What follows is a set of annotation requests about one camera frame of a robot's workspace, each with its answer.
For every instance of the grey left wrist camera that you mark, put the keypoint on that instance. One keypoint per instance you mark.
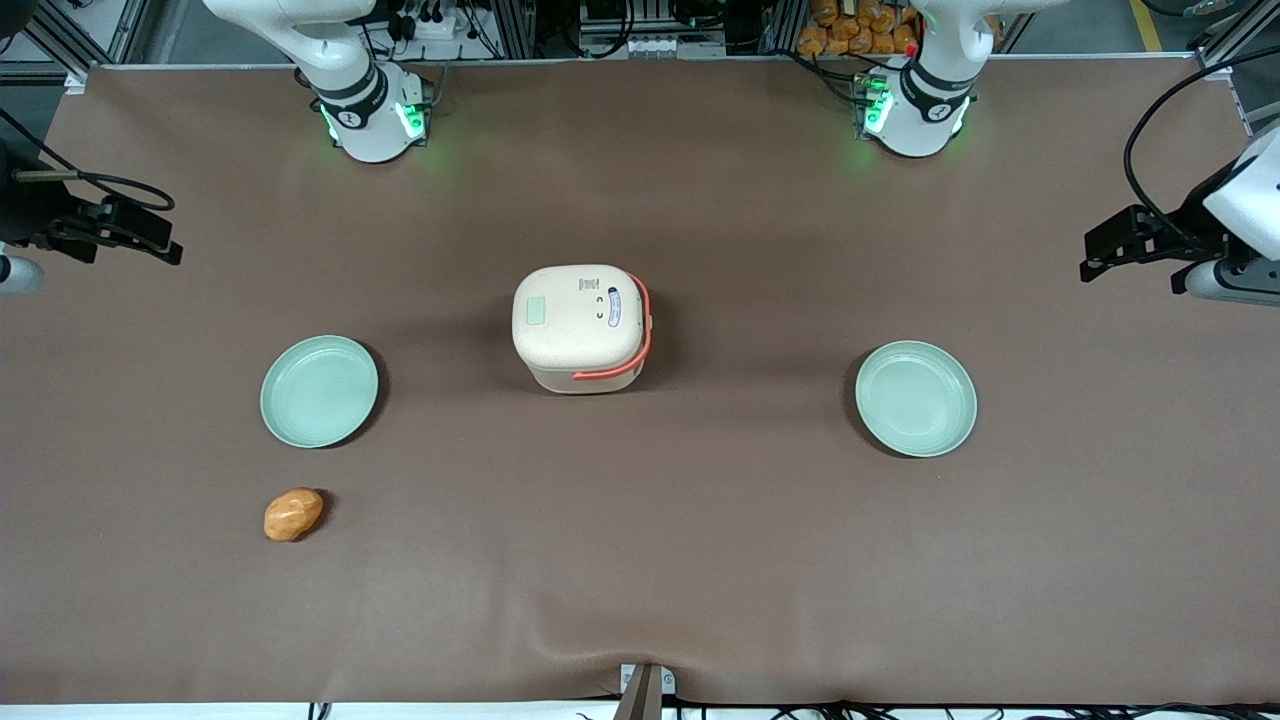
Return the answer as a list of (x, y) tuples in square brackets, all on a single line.
[(1235, 282)]

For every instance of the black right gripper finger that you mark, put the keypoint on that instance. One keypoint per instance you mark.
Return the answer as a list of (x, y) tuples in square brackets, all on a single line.
[(150, 248), (135, 218)]

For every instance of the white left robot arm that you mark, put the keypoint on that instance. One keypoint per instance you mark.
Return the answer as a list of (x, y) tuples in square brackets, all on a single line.
[(918, 108)]

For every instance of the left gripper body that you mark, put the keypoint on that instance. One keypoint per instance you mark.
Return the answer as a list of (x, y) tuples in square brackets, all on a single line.
[(1187, 224)]

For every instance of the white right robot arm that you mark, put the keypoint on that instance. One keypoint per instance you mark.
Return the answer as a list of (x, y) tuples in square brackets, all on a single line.
[(368, 108)]

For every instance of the bag of orange breads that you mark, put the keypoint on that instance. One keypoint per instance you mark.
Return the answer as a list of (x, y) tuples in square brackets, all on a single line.
[(855, 28)]

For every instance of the white power strip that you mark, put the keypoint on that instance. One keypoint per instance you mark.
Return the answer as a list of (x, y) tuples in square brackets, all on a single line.
[(650, 44)]

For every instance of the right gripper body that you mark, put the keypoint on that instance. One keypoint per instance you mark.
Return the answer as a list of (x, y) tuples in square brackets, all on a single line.
[(38, 215)]

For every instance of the brown table mat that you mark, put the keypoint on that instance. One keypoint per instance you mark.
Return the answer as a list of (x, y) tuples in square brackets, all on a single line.
[(640, 560)]

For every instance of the orange-brown bread roll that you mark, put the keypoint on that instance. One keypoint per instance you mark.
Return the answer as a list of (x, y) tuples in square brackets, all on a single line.
[(293, 514)]

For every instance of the pale green plate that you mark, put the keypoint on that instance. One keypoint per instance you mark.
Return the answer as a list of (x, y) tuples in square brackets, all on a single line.
[(319, 391), (916, 398)]

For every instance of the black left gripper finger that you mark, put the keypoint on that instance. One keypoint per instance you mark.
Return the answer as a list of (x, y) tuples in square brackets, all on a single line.
[(1112, 228), (1110, 262)]

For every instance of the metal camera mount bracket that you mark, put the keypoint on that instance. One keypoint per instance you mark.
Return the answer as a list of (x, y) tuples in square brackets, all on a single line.
[(645, 690)]

